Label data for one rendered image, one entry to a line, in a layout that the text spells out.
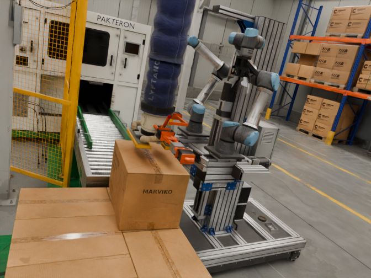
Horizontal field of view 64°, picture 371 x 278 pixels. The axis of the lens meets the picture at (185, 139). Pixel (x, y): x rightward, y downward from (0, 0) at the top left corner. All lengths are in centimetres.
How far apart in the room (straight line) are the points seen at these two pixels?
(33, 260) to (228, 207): 160
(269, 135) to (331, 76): 744
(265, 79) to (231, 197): 109
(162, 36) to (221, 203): 148
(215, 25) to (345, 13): 497
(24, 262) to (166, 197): 83
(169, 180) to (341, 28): 879
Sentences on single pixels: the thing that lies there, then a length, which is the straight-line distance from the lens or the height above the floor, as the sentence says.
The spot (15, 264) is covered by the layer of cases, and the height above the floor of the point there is 54.
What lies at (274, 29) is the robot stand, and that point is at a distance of 242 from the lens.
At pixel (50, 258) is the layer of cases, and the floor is 54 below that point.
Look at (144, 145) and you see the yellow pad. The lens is 187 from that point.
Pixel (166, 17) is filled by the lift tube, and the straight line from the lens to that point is 187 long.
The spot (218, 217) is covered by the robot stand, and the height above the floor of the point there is 37.
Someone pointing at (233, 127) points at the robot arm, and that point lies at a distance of 211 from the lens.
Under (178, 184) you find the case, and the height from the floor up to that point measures 87.
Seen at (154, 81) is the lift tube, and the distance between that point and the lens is 188.
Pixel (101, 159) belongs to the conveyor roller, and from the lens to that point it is 296.
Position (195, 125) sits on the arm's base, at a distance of 254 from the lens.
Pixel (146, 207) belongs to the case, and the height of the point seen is 71.
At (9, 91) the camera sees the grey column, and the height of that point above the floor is 107.
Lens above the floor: 166
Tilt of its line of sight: 16 degrees down
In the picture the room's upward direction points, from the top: 12 degrees clockwise
